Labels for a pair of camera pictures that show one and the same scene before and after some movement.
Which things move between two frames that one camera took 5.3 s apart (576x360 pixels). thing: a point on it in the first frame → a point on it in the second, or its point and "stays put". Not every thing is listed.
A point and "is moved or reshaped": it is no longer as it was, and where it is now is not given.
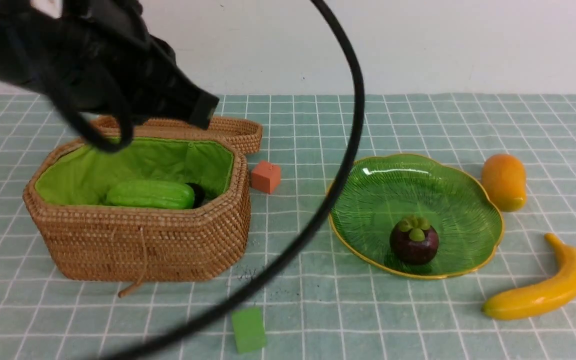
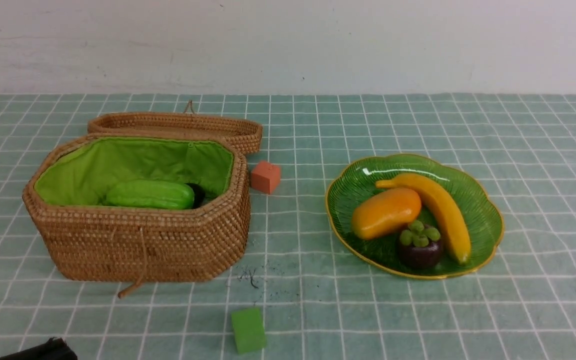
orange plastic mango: [504, 179] → [383, 213]
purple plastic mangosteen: [413, 240] is moved or reshaped
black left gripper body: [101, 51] → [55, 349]
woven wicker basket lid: [250, 133] stays put
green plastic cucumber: [161, 194] stays put
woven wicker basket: [81, 235] stays put
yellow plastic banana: [535, 301] → [448, 214]
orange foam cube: [266, 176] stays put
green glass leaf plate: [382, 190] stays put
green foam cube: [249, 329] stays put
